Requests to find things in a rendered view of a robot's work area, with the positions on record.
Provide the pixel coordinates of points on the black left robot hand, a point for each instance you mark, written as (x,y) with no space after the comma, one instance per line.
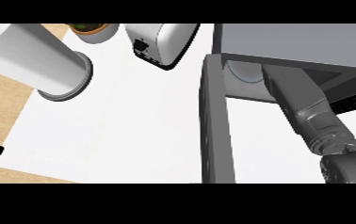
(1,150)

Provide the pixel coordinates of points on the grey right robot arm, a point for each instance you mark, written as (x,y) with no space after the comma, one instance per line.
(301,105)

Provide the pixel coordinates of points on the dark grey microwave door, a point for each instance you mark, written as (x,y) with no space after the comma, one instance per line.
(214,121)

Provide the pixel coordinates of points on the glass microwave turntable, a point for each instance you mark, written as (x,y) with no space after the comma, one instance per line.
(245,72)

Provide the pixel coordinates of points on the white cylinder with grey rim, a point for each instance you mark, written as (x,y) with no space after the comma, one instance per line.
(37,61)

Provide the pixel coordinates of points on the potted plant in white pot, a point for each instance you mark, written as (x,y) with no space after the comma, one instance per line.
(96,33)

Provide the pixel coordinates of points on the white appliance with black trim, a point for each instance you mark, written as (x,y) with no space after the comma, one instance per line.
(171,41)

